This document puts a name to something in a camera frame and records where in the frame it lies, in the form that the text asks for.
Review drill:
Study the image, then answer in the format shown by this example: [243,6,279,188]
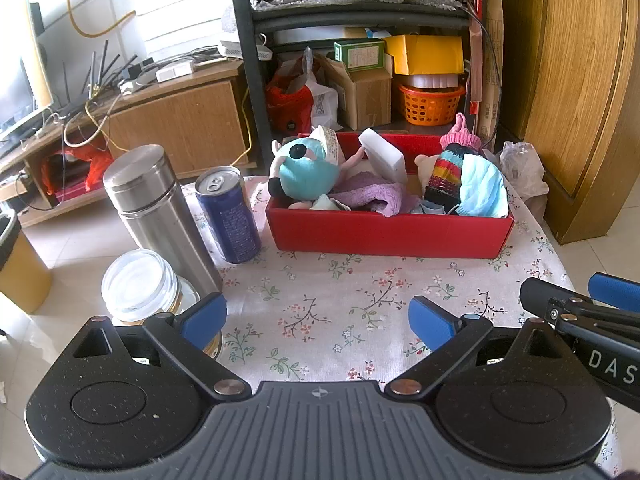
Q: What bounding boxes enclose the pink knitted hat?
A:
[440,112,482,153]

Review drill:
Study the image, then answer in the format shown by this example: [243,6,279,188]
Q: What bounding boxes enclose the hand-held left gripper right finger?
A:
[384,296,576,402]

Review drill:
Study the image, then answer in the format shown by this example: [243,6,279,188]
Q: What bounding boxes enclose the brown cardboard box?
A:
[320,55,393,131]

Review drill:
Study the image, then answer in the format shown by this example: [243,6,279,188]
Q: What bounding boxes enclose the yellow box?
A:
[382,35,465,77]

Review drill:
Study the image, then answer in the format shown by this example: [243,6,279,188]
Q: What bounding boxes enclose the purple towel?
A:
[332,170,416,218]

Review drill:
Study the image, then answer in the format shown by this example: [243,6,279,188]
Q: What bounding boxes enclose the orange plastic basket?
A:
[398,82,467,127]

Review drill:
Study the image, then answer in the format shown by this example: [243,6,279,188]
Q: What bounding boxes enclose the green box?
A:
[334,39,386,72]

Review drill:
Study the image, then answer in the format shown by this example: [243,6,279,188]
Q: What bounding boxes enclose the blue drink can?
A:
[194,166,263,265]

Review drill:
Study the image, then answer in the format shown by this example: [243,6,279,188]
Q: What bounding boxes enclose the stainless steel thermos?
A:
[102,144,223,301]

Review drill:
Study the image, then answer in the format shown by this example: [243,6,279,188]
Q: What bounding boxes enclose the yellow trash bin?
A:
[0,210,53,313]

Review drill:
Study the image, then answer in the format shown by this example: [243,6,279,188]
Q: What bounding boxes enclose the wooden TV stand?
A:
[0,60,246,226]

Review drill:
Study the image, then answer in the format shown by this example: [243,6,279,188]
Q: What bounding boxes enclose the large white plastic bag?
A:
[497,141,550,201]

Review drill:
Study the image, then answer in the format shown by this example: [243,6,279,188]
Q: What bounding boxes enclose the red cardboard box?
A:
[264,130,516,260]

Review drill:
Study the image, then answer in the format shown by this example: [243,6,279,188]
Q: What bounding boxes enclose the black router with antennas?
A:
[62,40,146,106]

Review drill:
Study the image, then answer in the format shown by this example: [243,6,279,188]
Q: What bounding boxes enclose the white plastic container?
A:
[404,72,458,92]

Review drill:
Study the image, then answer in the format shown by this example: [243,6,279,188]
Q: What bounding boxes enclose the small white plastic bag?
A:
[311,80,345,131]

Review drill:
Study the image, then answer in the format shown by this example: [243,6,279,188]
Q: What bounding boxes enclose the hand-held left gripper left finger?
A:
[67,292,252,403]

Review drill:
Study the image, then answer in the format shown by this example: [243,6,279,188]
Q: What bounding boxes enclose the floral tablecloth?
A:
[112,172,628,480]

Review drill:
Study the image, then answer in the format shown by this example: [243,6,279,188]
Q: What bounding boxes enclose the glass jar with yellow label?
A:
[101,249,224,361]

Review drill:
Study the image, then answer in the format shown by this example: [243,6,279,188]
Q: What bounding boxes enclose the black television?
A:
[0,55,41,136]

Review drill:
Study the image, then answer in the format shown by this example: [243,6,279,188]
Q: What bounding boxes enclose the red plastic bag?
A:
[265,77,313,133]
[42,147,108,193]

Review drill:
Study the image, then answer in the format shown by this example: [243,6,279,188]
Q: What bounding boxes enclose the wooden cabinet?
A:
[492,0,640,246]

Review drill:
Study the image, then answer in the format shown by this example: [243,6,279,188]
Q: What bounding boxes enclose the white modem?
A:
[217,40,273,63]

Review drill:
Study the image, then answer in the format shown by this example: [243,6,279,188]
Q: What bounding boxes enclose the black shelf rack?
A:
[227,0,493,171]

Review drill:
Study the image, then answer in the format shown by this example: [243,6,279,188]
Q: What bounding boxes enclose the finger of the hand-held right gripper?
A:
[519,276,640,337]
[587,272,640,310]

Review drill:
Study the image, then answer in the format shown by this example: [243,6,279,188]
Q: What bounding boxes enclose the striped knitted sock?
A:
[424,142,468,206]

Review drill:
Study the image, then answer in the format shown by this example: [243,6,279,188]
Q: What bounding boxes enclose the teal and pink plush toy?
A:
[269,127,368,211]

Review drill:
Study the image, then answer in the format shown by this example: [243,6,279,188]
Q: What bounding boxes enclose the pale pink teddy bear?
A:
[415,154,441,186]

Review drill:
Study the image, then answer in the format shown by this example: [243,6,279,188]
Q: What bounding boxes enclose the white sponge block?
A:
[359,128,408,183]

